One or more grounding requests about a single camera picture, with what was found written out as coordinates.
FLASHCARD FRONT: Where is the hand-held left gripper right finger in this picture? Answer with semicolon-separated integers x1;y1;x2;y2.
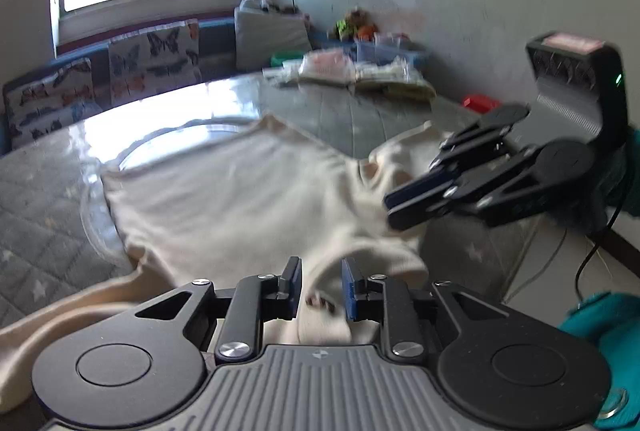
341;257;512;363

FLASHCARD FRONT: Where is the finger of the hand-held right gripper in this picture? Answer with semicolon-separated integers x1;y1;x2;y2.
429;104;532;176
383;145;552;233

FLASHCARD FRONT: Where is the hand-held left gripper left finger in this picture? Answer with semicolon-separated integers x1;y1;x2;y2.
135;256;303;363

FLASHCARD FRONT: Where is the cream knit shirt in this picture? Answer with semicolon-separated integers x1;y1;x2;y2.
0;113;453;412

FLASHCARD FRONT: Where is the red box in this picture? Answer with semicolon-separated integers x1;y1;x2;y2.
461;94;502;112

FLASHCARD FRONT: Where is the blue plastic box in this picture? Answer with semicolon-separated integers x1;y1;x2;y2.
354;36;432;68

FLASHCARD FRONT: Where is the clear plastic bag pile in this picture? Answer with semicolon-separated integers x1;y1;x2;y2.
262;48;438;102

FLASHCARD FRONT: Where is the plush toy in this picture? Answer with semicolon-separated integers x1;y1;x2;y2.
327;7;380;42

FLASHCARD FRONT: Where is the round glass turntable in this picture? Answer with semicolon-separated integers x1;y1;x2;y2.
80;115;261;264

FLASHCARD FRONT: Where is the green container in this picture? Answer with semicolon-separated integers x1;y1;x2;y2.
269;52;306;68

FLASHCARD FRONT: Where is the person's teal clothing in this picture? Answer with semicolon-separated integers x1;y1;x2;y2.
556;291;640;431

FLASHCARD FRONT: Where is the grey pillow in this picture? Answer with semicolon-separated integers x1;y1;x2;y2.
234;5;315;72

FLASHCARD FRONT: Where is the blue sofa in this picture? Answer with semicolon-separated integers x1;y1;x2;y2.
0;13;238;156

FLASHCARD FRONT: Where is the grey quilted table cover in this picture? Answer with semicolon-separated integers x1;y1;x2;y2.
0;70;547;329

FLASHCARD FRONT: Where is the butterfly print cushion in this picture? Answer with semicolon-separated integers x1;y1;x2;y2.
2;57;97;152
107;20;202;104

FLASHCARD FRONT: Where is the black cable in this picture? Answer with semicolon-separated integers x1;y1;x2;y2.
574;201;627;307

